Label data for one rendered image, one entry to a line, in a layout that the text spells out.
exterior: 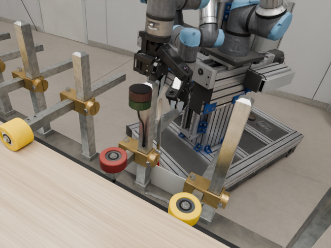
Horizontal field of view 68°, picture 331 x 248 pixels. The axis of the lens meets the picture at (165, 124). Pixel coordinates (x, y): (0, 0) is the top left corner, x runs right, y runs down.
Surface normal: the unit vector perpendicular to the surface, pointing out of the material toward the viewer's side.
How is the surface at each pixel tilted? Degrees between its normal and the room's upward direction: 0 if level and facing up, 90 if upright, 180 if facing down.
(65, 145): 0
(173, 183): 90
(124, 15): 90
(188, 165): 0
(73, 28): 90
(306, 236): 90
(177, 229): 0
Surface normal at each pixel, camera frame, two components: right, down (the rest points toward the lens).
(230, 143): -0.48, 0.47
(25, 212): 0.11, -0.81
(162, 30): 0.21, 0.60
